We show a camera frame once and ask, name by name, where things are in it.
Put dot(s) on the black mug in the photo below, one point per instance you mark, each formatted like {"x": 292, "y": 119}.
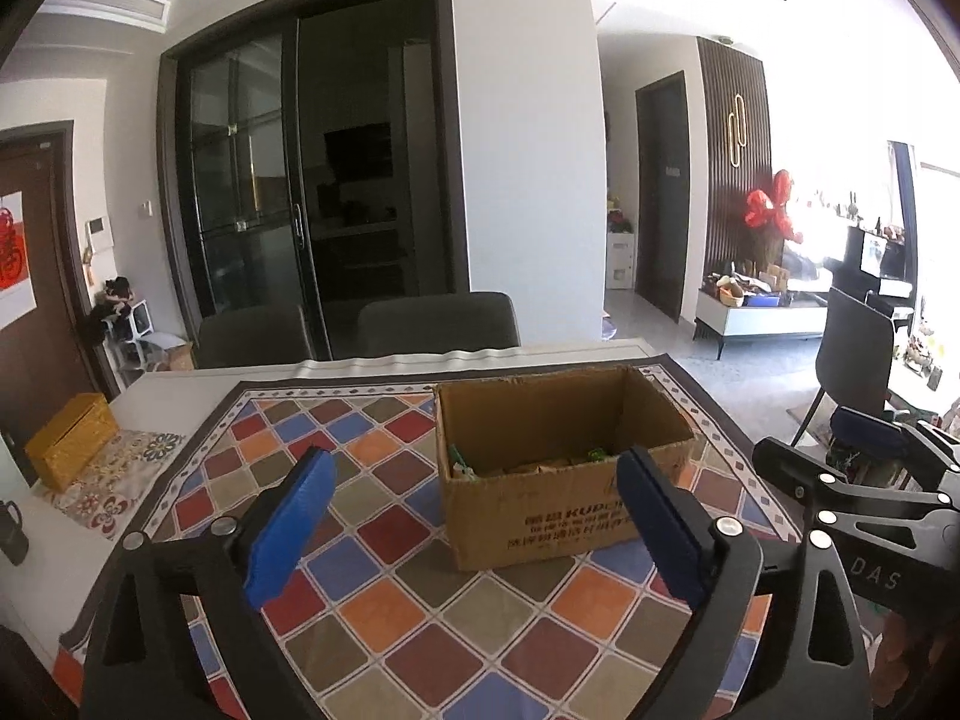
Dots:
{"x": 14, "y": 542}

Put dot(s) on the brown cardboard box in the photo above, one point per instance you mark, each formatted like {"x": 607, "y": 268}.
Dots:
{"x": 545, "y": 449}

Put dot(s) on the white low cabinet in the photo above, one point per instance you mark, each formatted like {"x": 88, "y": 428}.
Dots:
{"x": 729, "y": 316}

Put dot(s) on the red bow decoration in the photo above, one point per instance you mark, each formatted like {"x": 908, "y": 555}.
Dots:
{"x": 770, "y": 209}

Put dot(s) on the brown entrance door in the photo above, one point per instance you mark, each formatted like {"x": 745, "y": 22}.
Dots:
{"x": 47, "y": 354}

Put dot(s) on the yellow woven tissue box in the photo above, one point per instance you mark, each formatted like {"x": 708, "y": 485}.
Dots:
{"x": 60, "y": 450}

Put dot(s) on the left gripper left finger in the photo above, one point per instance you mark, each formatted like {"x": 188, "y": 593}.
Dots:
{"x": 141, "y": 661}

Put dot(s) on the black side chair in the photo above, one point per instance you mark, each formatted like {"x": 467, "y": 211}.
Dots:
{"x": 854, "y": 360}

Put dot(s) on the floral patterned cloth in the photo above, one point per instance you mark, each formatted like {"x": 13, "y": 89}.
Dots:
{"x": 109, "y": 490}

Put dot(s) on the red paper door poster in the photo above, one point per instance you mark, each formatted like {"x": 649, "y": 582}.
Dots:
{"x": 16, "y": 291}

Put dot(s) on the black glass sliding door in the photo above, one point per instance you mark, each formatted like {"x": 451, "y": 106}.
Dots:
{"x": 309, "y": 158}

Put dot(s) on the green lollipop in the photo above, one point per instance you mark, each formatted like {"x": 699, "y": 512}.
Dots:
{"x": 460, "y": 469}

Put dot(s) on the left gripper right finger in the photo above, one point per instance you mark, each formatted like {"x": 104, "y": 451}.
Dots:
{"x": 810, "y": 661}

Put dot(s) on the dark grey dining chair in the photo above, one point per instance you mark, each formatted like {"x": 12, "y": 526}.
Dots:
{"x": 265, "y": 335}
{"x": 436, "y": 325}

